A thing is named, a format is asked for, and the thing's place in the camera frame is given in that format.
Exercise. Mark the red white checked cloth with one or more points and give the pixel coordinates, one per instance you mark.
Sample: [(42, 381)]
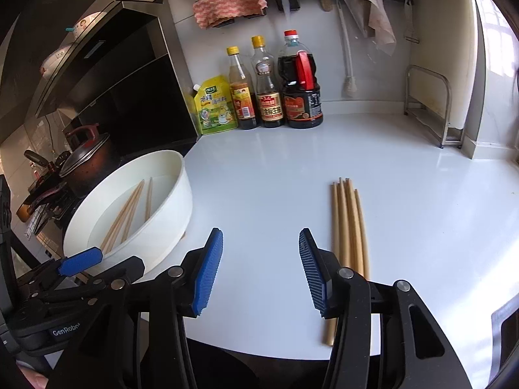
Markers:
[(210, 13)]

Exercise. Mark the dark pot with lid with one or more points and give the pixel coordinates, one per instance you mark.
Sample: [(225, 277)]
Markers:
[(84, 168)]

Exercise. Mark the pink hanging rag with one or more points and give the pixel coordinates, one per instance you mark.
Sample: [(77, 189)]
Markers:
[(378, 20)]

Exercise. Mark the white cutting board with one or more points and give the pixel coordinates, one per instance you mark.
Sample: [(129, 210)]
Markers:
[(448, 39)]

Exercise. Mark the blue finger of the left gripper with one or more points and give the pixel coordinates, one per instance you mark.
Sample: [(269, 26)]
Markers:
[(70, 266)]

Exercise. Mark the yellow cap vinegar bottle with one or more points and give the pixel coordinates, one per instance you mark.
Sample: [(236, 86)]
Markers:
[(242, 93)]

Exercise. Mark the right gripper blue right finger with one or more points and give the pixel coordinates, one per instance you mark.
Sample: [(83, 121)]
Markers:
[(317, 270)]

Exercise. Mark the yellow cap soy bottle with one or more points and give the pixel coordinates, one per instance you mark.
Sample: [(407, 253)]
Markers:
[(267, 90)]

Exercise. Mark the left hand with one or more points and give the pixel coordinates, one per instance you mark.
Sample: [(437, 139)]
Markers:
[(36, 379)]

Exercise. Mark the large white round bowl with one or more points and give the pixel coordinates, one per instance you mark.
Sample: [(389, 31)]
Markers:
[(142, 209)]

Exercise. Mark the metal board rack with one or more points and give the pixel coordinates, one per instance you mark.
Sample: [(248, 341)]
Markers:
[(436, 104)]

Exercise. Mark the yellow green refill pouch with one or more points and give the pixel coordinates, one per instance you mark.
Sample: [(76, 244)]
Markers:
[(214, 110)]

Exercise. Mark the wooden spatula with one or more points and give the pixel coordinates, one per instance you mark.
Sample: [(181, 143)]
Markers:
[(326, 5)]

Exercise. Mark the red cap soy sauce jug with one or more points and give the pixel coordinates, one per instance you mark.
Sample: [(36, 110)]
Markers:
[(300, 87)]

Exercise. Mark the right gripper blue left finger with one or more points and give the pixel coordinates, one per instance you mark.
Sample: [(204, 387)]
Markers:
[(205, 270)]

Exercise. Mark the black range hood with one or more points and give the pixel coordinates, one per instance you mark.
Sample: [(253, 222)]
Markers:
[(126, 74)]

